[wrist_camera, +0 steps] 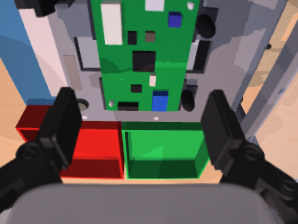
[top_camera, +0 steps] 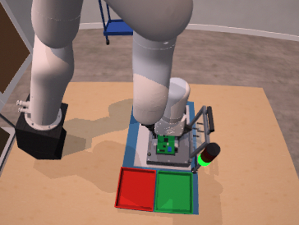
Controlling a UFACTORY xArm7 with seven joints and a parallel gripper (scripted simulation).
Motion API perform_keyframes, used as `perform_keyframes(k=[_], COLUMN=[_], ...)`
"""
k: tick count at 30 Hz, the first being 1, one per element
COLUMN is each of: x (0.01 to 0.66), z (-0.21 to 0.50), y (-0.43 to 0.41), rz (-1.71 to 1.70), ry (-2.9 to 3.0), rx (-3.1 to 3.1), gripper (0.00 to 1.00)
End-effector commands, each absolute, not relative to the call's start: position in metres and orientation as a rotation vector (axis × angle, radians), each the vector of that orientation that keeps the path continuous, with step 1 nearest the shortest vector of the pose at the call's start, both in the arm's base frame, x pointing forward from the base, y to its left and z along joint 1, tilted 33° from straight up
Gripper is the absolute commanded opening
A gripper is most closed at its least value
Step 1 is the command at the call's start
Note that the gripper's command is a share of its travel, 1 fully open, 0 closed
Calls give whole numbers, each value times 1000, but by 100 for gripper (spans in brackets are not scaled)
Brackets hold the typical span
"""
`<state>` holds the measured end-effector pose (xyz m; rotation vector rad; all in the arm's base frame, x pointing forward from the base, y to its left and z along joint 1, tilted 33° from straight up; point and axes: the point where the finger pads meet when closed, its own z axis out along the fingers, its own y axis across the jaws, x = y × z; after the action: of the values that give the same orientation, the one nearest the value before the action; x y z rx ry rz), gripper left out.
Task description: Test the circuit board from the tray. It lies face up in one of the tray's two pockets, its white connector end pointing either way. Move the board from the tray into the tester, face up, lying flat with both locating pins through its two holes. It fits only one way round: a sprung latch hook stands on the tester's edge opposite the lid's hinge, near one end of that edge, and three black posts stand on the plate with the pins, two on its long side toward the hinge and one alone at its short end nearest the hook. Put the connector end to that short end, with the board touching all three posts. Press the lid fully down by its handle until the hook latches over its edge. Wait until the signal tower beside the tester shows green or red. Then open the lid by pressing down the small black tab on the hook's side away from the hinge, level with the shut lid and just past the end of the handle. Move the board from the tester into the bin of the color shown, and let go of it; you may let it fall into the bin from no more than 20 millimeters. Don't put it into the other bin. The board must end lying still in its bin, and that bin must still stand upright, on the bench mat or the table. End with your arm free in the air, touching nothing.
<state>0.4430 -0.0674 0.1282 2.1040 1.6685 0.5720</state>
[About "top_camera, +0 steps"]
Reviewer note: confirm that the red open bin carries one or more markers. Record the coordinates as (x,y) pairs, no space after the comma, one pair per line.
(135,189)

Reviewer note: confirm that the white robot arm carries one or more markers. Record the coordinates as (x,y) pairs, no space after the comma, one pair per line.
(56,23)

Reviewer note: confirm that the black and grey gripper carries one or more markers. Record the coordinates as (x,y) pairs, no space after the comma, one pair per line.
(163,128)

